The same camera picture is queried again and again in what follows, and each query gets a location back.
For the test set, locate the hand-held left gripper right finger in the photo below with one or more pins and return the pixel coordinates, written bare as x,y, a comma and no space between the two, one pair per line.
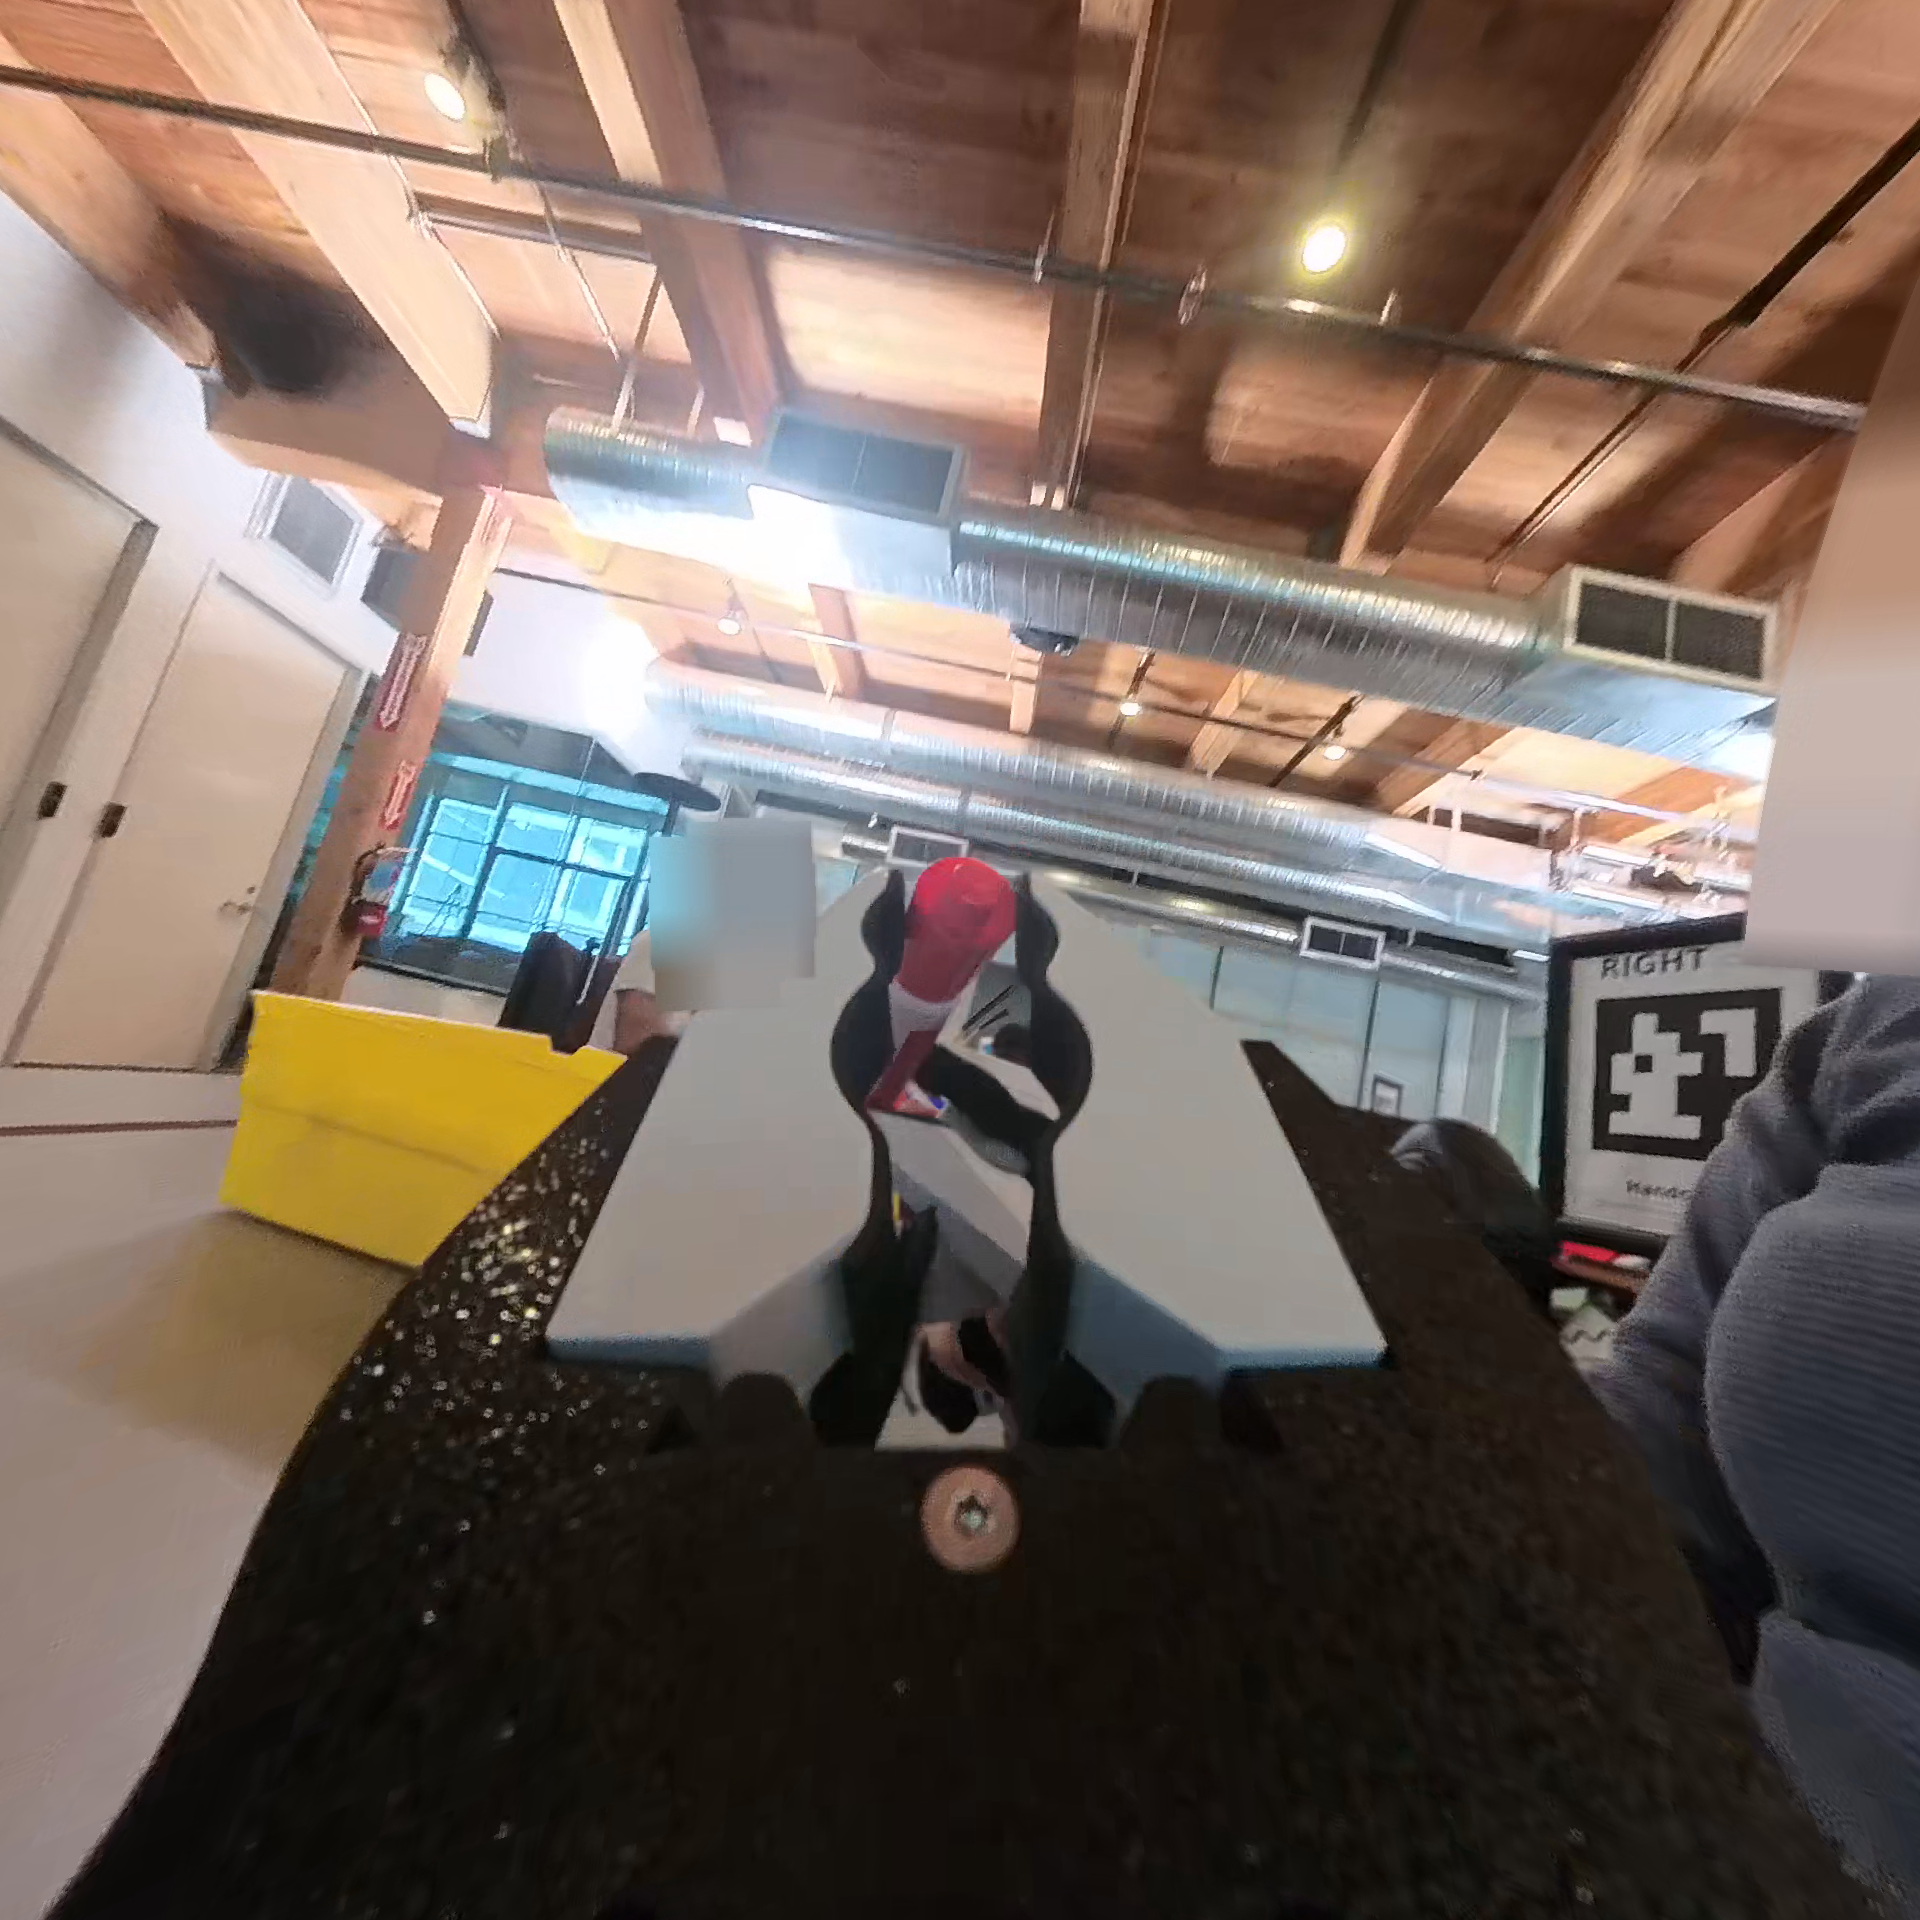
1216,1201

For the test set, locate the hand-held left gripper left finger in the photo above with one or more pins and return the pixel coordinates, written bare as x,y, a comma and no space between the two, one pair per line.
721,1201

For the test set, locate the red capped marker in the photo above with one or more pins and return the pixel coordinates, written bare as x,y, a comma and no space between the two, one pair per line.
959,915

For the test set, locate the yellow plastic bin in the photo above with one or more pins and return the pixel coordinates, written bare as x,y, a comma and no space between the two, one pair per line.
390,1140

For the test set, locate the person's right forearm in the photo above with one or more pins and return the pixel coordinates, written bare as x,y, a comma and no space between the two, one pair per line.
1784,1349

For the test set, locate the person's right hand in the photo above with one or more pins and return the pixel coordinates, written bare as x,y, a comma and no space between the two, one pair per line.
950,1365

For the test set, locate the black office chair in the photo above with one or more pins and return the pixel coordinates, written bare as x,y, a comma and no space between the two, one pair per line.
563,988
1477,1193

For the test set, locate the paned window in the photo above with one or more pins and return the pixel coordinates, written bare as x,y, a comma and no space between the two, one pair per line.
527,875

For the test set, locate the black floor lamp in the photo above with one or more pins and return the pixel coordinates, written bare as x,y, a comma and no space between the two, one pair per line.
675,790

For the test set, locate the red fire extinguisher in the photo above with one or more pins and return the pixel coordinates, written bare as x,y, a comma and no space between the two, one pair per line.
376,891

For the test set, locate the large black white tag sign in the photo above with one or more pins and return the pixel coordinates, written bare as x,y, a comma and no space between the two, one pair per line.
1674,1047

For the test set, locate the white double door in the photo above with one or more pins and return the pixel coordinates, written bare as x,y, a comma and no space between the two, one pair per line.
199,786

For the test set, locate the thin metal ceiling pipe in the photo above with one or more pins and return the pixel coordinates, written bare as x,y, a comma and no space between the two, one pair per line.
905,244

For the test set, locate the round ceiling light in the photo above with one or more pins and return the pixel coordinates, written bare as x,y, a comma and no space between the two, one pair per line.
440,97
1324,244

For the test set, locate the silver ventilation duct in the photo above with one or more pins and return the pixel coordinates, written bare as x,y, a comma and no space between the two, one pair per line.
1271,613
1047,786

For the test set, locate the wooden post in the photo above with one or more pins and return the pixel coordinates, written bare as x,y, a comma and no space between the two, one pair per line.
407,723

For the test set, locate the wall vent grille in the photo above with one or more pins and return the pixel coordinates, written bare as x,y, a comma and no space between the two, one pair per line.
303,525

